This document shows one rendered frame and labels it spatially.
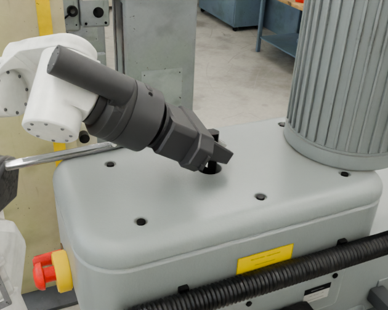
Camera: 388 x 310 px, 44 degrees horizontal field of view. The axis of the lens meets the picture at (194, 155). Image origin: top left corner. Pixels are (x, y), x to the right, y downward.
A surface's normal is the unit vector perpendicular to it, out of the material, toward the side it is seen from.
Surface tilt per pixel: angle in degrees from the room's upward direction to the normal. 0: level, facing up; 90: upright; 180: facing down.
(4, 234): 58
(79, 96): 53
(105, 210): 0
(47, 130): 128
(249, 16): 90
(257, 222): 63
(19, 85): 74
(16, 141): 90
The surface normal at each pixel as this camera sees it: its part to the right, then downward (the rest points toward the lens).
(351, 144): -0.22, 0.49
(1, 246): 0.63, -0.14
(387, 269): 0.40, 0.48
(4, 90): 0.91, -0.03
